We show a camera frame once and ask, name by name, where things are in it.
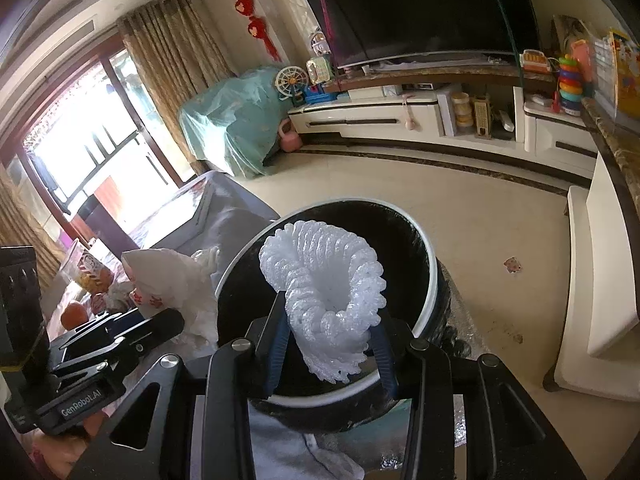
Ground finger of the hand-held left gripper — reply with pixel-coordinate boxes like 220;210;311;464
102;307;186;343

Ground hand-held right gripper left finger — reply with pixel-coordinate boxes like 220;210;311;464
65;291;302;480

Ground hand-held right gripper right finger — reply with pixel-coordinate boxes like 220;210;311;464
367;321;586;480

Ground white foam fruit net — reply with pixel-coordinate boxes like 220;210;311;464
259;220;387;386

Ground black lined trash bin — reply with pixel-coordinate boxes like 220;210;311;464
215;199;473;436

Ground white red-printed plastic bag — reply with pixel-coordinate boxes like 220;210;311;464
121;247;221;346

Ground orange fruit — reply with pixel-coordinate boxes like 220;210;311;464
61;301;89;331

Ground clear popcorn jar striped label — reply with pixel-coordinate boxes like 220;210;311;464
65;247;114;294

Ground beige patterned curtain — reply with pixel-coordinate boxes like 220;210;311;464
0;165;67;287
117;0;236;182

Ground grey white cloth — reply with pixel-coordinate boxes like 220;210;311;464
247;405;366;480

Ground glass balcony door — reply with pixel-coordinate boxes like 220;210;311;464
20;45;187;232

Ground pink kettlebell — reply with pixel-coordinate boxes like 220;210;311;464
277;120;303;154

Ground white marble-top cabinet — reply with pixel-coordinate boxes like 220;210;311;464
542;95;640;397

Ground white television stand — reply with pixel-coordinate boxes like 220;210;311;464
287;50;601;186

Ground blue toy block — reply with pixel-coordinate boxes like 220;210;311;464
305;85;339;106

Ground wooden slatted box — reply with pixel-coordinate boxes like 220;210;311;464
472;97;494;140

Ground small toy fan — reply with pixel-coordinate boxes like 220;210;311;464
274;67;307;109

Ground yellow stacked jars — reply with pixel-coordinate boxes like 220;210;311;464
452;92;474;131

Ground green toy cash register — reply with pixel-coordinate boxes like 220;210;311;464
306;57;334;86

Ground rainbow stacking rings toy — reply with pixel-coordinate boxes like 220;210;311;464
557;54;586;116

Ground orange white toy bus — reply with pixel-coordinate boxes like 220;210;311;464
520;49;551;74

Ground black flat television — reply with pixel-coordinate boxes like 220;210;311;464
296;0;541;70

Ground pink toy board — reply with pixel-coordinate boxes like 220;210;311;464
570;40;599;97

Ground green thin stick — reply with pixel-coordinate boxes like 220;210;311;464
479;0;525;106

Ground yellow picture book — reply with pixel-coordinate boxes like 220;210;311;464
606;29;640;117

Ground red hanging wall decoration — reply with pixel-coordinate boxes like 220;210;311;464
215;0;282;62

